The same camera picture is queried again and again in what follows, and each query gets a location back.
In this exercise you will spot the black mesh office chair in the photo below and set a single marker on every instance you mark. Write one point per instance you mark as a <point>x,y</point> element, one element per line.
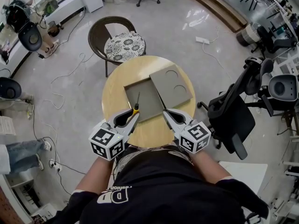
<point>231,120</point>

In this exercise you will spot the wooden step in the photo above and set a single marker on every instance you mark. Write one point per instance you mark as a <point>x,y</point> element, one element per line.
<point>210,1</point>

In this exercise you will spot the person's left forearm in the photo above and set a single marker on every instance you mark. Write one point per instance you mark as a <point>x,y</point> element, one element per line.
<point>93,176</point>

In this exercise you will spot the white power strip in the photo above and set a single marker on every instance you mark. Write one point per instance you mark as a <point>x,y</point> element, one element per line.
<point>202,40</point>

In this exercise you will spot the grey tray box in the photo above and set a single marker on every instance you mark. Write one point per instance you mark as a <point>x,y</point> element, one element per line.
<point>144,101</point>

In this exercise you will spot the white floor socket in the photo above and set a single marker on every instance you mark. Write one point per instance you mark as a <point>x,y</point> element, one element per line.
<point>56,165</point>

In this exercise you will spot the round wooden table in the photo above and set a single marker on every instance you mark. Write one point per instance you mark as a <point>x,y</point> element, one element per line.
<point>116,85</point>

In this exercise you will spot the black backpack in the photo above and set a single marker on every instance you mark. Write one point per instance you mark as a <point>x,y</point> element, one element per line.
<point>17,17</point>

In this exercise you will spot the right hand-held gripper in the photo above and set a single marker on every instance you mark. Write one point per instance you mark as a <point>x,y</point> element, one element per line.
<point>195,137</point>

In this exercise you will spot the white table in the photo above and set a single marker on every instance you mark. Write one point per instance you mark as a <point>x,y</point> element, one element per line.
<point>243,176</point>

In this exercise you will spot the grey box lid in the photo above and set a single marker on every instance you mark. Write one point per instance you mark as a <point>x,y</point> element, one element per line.
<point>170,90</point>

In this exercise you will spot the dark wicker chair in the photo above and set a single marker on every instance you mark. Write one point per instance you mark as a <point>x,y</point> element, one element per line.
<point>95,36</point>

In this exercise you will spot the floral seat cushion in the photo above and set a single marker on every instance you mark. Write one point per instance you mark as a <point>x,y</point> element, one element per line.
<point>123,46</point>

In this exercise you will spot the person's black t-shirt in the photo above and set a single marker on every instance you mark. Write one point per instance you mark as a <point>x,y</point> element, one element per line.
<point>163,190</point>

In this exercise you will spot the person's right forearm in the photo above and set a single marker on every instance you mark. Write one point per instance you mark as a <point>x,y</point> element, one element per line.
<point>210,169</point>

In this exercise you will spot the woven basket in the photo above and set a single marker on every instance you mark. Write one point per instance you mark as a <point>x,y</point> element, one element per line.
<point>247,35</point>

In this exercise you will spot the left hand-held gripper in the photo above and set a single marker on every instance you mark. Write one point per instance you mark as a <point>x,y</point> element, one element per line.
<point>105,143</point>

